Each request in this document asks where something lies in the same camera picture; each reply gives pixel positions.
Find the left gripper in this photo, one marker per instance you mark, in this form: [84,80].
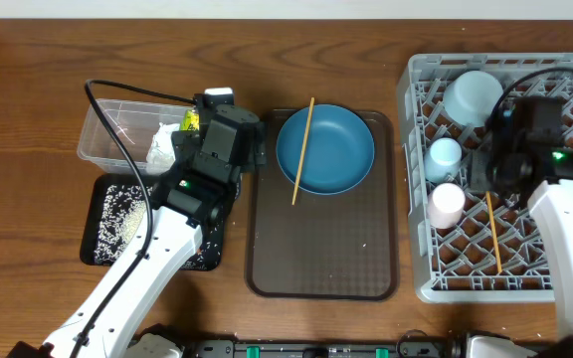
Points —
[257,151]

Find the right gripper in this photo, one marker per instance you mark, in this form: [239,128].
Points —
[477,177]

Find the wooden chopstick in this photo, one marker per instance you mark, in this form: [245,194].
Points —
[492,226]
[302,150]

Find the light blue cup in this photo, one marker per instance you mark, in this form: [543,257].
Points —
[442,160]

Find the pink cup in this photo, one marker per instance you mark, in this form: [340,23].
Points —
[446,205]

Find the green yellow snack wrapper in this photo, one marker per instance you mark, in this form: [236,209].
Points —
[191,121]

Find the light blue rice bowl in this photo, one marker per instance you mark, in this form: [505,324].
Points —
[470,99]

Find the white tissue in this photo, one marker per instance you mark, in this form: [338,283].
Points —
[161,151]

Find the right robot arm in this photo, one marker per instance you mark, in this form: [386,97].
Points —
[543,177]

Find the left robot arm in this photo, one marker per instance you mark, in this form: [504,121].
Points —
[189,202]

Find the grey dishwasher rack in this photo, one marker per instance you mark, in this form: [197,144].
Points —
[458,264]

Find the brown serving tray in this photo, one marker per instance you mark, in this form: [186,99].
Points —
[341,246]

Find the white rice pile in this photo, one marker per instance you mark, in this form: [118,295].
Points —
[117,224]

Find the black plastic tray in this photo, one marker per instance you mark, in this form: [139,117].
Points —
[102,219]

